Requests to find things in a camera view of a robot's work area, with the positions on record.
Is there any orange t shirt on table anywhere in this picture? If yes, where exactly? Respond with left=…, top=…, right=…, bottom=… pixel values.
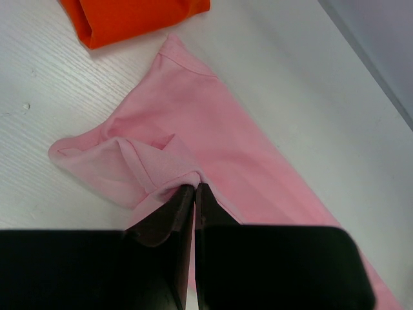
left=60, top=0, right=211, bottom=50

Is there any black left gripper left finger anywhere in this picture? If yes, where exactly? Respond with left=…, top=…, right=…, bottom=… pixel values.
left=1, top=185, right=194, bottom=309

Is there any pink t shirt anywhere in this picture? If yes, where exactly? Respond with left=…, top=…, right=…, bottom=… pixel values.
left=47, top=34, right=406, bottom=310

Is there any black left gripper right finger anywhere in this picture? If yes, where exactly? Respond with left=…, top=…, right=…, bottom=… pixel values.
left=195, top=183, right=376, bottom=309

